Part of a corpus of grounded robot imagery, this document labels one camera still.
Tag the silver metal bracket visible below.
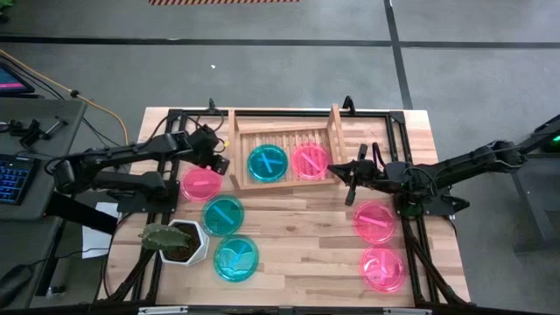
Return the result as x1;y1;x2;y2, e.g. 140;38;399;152
382;307;434;315
137;305;189;315

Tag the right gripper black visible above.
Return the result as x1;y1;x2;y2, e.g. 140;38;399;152
327;143;397;206

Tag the desk computer monitor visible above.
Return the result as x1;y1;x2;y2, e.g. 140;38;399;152
0;63;36;95

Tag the green cactus plant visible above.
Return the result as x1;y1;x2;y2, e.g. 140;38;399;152
138;222;193;253

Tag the black metal stand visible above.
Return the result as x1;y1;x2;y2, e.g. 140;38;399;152
507;113;560;255

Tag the wooden slatted shelf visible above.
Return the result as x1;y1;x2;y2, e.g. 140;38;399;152
227;103;350;192

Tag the black flat bar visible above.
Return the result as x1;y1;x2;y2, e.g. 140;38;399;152
45;191;119;235

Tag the black desk clamp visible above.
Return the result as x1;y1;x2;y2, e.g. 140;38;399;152
7;118;52;148

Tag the backlit black keyboard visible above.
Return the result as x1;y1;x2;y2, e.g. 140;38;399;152
0;153;37;206

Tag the white paper sheet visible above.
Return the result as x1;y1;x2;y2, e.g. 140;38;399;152
81;201;120;260

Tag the grey side desk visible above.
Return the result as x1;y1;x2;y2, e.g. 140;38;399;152
0;98;88;310

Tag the black silver rod handle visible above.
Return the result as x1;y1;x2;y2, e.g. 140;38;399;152
43;115;69;137

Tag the black aluminium table frame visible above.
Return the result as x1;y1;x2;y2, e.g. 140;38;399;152
98;107;467;307

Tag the white hexagonal planter pot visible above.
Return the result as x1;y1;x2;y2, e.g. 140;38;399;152
159;218;210;267

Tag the pink translucent plastic plate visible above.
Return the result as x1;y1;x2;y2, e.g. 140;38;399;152
360;245;407;293
353;201;397;245
290;142;332;181
179;164;223;203

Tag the yellow floor cable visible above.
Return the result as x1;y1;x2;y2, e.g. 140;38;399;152
0;48;130;145

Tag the teal translucent plastic plate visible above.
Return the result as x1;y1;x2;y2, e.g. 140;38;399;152
200;194;245;238
213;234;260;283
247;143;290;184

